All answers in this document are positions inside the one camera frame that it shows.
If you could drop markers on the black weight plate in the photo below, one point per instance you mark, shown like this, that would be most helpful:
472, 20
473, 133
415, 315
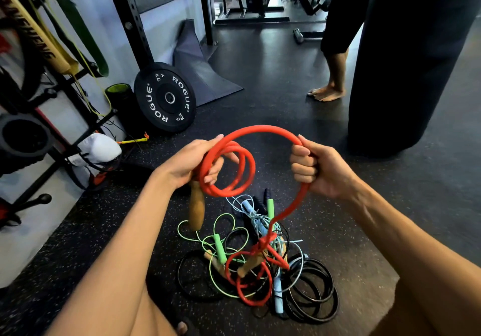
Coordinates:
165, 97

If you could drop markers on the person's left hand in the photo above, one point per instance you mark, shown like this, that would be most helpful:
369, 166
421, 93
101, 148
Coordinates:
184, 161

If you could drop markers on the person's right little finger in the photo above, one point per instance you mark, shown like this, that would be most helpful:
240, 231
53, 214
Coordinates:
302, 178

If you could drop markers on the person's right leg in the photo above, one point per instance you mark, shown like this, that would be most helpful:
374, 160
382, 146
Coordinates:
406, 313

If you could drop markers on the person's leg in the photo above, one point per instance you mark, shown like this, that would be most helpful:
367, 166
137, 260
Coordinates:
406, 313
150, 317

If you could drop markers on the grey folded floor mat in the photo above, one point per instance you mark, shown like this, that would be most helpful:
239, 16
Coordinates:
199, 65

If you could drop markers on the person's right forearm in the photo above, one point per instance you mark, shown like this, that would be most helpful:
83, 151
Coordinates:
417, 257

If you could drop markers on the person's left forearm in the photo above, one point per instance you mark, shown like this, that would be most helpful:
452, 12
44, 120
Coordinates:
120, 257

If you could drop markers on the green resistance band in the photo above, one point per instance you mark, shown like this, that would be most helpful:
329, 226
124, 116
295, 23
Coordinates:
80, 27

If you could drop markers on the person's right thumb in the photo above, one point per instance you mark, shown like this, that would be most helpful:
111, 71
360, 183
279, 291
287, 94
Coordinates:
305, 143

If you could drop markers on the black squat rack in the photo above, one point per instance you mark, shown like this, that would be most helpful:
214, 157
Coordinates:
129, 16

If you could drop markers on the person's right middle finger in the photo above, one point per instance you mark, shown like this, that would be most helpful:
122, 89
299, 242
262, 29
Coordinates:
300, 160

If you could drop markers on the white boxing glove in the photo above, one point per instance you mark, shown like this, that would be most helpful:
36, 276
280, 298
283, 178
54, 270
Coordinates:
97, 150

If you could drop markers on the black punching bag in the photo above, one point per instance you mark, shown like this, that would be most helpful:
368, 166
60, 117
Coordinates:
409, 58

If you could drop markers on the person's left thumb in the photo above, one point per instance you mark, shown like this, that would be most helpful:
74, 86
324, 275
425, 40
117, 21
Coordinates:
213, 141

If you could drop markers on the yellow resistance band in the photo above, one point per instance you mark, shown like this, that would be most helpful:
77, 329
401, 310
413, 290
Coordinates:
33, 31

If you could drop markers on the person's right hand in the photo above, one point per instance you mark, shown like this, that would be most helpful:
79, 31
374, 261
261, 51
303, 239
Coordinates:
330, 174

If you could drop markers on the black storage rack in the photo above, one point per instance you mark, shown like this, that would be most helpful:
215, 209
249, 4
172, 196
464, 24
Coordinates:
56, 148

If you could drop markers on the black green foam roller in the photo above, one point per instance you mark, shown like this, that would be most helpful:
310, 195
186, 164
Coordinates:
122, 103

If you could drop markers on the person's left leg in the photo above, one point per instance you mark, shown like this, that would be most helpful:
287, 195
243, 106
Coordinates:
150, 317

